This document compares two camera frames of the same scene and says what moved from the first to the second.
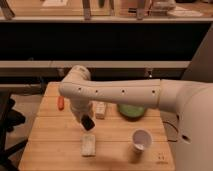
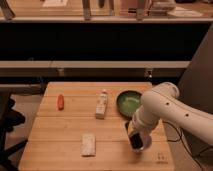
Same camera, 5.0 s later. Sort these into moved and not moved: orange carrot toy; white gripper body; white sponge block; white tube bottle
Moved: white gripper body
Not moved: white tube bottle; white sponge block; orange carrot toy
